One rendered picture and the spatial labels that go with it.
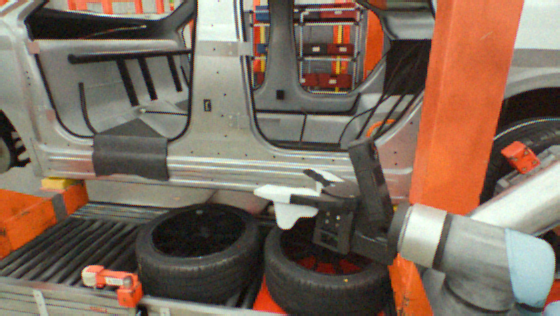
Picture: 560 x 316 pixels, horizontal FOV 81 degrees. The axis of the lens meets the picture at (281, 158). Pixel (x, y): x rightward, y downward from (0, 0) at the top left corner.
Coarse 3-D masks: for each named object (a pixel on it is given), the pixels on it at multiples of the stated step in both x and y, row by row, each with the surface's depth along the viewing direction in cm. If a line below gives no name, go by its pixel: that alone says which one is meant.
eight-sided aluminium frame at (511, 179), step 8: (544, 152) 121; (552, 152) 118; (544, 160) 118; (552, 160) 118; (536, 168) 119; (512, 176) 125; (520, 176) 121; (496, 184) 129; (504, 184) 124; (512, 184) 122; (496, 192) 129
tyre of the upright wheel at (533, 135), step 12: (528, 120) 139; (552, 120) 133; (516, 132) 134; (528, 132) 129; (540, 132) 126; (552, 132) 123; (492, 144) 139; (504, 144) 133; (528, 144) 125; (540, 144) 124; (552, 144) 123; (492, 156) 134; (492, 168) 130; (504, 168) 129; (492, 180) 131; (492, 192) 133; (480, 204) 135
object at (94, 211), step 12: (96, 204) 233; (108, 204) 232; (120, 204) 232; (132, 204) 232; (84, 216) 239; (96, 216) 237; (108, 216) 235; (120, 216) 234; (132, 216) 232; (144, 216) 230; (156, 216) 228; (264, 216) 216; (264, 228) 216
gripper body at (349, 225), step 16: (320, 192) 48; (336, 192) 46; (352, 192) 46; (336, 208) 45; (352, 208) 44; (400, 208) 42; (320, 224) 48; (336, 224) 46; (352, 224) 45; (368, 224) 45; (384, 224) 44; (400, 224) 41; (320, 240) 47; (336, 240) 48; (352, 240) 46; (368, 240) 45; (384, 240) 44; (368, 256) 45; (384, 256) 44
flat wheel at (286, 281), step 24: (312, 216) 193; (288, 240) 182; (288, 264) 152; (336, 264) 158; (360, 264) 156; (384, 264) 152; (288, 288) 148; (312, 288) 140; (336, 288) 139; (360, 288) 140; (384, 288) 150; (288, 312) 152; (312, 312) 145; (336, 312) 143; (360, 312) 145
